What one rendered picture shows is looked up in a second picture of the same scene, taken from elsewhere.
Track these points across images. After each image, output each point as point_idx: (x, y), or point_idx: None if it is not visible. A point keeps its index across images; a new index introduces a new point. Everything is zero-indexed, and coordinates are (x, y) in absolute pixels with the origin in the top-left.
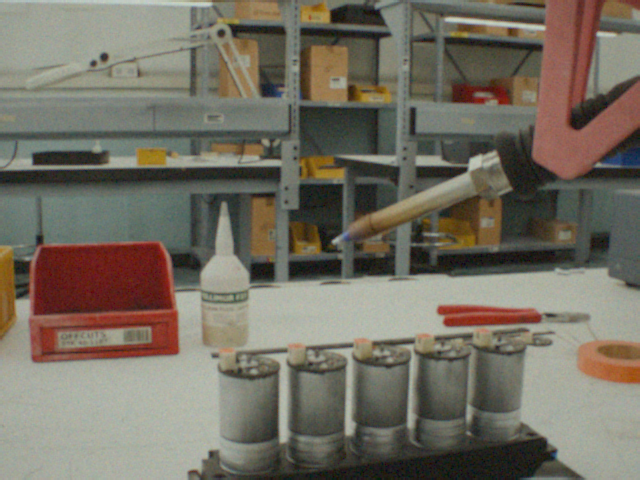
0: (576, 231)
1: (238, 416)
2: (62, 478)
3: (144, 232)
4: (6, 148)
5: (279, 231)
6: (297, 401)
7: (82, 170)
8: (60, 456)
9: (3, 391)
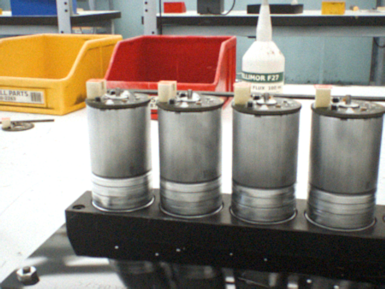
0: None
1: (94, 147)
2: (13, 195)
3: (335, 68)
4: (241, 6)
5: None
6: (159, 141)
7: (280, 17)
8: (33, 179)
9: (56, 132)
